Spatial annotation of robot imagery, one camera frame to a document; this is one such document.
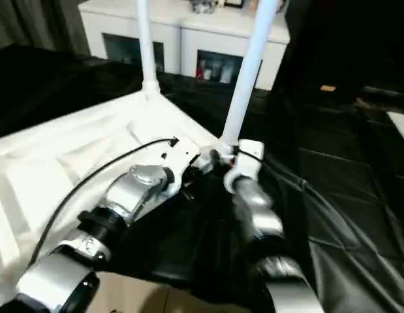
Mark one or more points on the white plastic table leg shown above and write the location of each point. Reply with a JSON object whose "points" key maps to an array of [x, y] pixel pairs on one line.
{"points": [[250, 72], [146, 45]]}

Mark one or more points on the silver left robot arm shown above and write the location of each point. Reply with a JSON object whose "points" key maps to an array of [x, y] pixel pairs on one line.
{"points": [[130, 195]]}

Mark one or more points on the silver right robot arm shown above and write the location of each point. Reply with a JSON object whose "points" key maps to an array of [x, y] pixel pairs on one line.
{"points": [[260, 215]]}

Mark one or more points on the small yellow tag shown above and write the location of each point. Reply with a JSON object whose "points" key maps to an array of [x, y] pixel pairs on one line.
{"points": [[327, 88]]}

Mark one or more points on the small grey object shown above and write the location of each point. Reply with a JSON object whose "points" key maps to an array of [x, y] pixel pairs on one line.
{"points": [[203, 5]]}

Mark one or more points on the black work mat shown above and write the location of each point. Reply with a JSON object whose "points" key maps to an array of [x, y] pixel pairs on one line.
{"points": [[345, 208]]}

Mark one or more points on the white cabinet with glass doors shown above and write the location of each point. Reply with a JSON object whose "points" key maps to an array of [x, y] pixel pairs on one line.
{"points": [[123, 19]]}

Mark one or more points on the flat white board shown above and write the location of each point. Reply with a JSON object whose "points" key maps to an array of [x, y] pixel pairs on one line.
{"points": [[401, 127]]}

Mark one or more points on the grey curtain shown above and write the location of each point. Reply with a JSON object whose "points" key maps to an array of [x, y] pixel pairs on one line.
{"points": [[32, 23]]}

